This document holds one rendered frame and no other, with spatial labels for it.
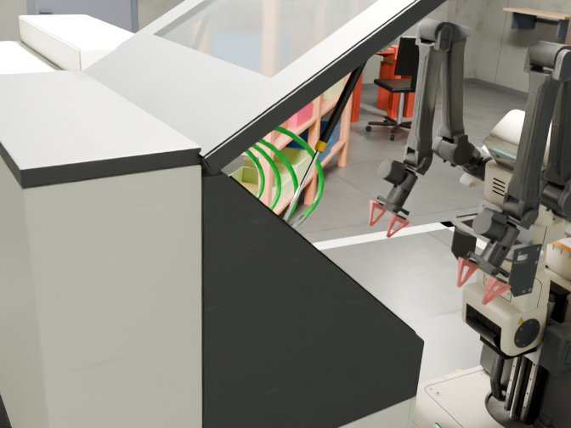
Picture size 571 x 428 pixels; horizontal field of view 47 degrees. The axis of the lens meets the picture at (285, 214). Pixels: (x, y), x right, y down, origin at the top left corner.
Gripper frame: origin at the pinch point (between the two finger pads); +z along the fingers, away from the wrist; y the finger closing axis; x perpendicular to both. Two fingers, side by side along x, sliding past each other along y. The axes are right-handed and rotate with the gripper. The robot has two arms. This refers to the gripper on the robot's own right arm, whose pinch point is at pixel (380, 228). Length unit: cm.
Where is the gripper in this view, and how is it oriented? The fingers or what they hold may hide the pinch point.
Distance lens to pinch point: 207.0
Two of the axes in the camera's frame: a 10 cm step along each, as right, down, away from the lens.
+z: -4.5, 8.8, 1.5
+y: 4.3, 3.6, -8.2
